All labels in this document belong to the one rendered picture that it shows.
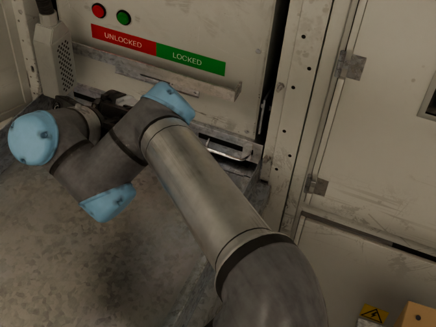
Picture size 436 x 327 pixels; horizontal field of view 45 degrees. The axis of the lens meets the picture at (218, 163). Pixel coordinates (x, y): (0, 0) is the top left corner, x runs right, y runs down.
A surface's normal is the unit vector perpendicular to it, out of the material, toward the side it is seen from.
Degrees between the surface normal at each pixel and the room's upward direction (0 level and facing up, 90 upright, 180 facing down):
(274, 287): 6
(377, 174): 90
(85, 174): 39
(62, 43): 90
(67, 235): 0
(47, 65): 90
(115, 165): 56
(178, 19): 90
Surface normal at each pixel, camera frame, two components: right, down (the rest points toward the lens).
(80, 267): 0.07, -0.72
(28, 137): -0.29, 0.18
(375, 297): -0.38, 0.63
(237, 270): -0.62, -0.46
